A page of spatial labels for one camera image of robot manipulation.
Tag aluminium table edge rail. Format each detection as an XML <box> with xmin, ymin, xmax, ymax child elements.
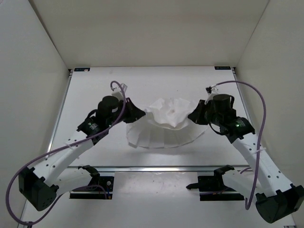
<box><xmin>68</xmin><ymin>165</ymin><xmax>250</xmax><ymax>173</ymax></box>

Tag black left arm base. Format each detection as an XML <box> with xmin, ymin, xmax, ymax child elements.
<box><xmin>69</xmin><ymin>165</ymin><xmax>114</xmax><ymax>200</ymax></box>

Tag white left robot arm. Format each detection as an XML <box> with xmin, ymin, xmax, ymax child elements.
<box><xmin>18</xmin><ymin>95</ymin><xmax>146</xmax><ymax>211</ymax></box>

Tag right corner table label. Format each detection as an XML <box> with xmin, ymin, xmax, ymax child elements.
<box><xmin>214</xmin><ymin>66</ymin><xmax>231</xmax><ymax>70</ymax></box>

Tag left corner table label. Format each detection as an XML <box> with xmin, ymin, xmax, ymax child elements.
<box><xmin>74</xmin><ymin>67</ymin><xmax>90</xmax><ymax>72</ymax></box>

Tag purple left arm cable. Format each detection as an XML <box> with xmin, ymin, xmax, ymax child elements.
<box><xmin>6</xmin><ymin>80</ymin><xmax>128</xmax><ymax>226</ymax></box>

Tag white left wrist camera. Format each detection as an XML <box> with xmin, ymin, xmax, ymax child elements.
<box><xmin>110</xmin><ymin>83</ymin><xmax>128</xmax><ymax>100</ymax></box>

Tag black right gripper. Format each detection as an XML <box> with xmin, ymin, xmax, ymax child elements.
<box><xmin>188</xmin><ymin>100</ymin><xmax>222</xmax><ymax>126</ymax></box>

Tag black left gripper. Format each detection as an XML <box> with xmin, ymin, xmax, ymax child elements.
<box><xmin>110</xmin><ymin>95</ymin><xmax>147</xmax><ymax>123</ymax></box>

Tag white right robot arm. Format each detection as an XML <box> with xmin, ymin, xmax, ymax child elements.
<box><xmin>188</xmin><ymin>94</ymin><xmax>304</xmax><ymax>223</ymax></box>

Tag white pleated skirt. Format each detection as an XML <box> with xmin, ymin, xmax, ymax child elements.
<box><xmin>126</xmin><ymin>98</ymin><xmax>209</xmax><ymax>149</ymax></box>

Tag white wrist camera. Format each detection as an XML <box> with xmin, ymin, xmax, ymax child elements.
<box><xmin>110</xmin><ymin>83</ymin><xmax>128</xmax><ymax>100</ymax></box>
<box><xmin>205</xmin><ymin>85</ymin><xmax>219</xmax><ymax>104</ymax></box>

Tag white front cover board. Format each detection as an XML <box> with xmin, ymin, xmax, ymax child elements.
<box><xmin>23</xmin><ymin>172</ymin><xmax>295</xmax><ymax>228</ymax></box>

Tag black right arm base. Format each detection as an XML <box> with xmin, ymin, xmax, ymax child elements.
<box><xmin>186</xmin><ymin>165</ymin><xmax>244</xmax><ymax>201</ymax></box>

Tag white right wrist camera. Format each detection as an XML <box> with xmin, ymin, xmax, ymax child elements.
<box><xmin>205</xmin><ymin>85</ymin><xmax>219</xmax><ymax>104</ymax></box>

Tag corner table label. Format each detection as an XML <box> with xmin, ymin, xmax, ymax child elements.
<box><xmin>214</xmin><ymin>66</ymin><xmax>231</xmax><ymax>70</ymax></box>
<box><xmin>74</xmin><ymin>67</ymin><xmax>90</xmax><ymax>72</ymax></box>

